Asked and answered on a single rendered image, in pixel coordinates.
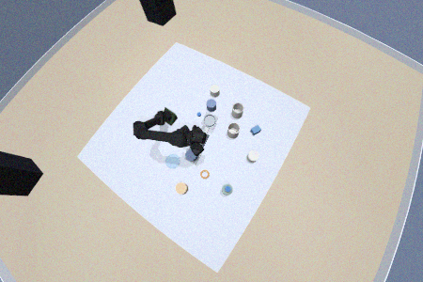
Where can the small blue block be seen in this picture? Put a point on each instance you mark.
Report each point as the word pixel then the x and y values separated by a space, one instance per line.
pixel 256 129

